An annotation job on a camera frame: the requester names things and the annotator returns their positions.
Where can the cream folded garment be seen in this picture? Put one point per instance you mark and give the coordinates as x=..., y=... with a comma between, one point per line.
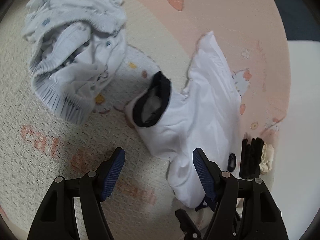
x=267, y=157

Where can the white shirt with navy trim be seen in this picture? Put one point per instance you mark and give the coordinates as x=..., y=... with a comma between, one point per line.
x=203, y=115

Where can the pink cartoon cat blanket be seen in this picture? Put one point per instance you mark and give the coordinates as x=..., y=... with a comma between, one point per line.
x=37, y=146

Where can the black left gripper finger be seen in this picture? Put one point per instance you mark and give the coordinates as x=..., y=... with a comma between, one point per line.
x=187, y=226

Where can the black folded garment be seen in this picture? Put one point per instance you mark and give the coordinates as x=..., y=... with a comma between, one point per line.
x=251, y=158

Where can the white patterned knit garment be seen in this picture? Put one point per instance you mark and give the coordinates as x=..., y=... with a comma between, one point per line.
x=76, y=48

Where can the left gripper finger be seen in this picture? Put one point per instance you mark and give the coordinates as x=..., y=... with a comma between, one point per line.
x=244, y=209
x=55, y=218

